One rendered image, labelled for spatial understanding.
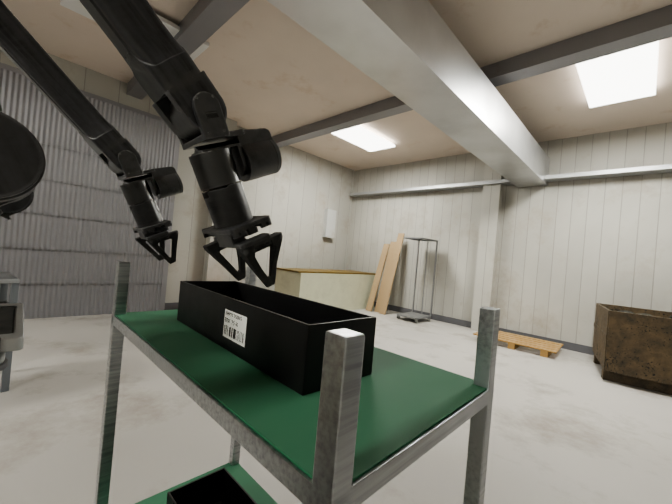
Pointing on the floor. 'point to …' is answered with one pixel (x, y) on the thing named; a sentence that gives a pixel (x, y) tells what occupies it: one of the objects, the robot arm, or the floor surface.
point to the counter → (327, 286)
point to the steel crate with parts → (634, 346)
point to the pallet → (529, 343)
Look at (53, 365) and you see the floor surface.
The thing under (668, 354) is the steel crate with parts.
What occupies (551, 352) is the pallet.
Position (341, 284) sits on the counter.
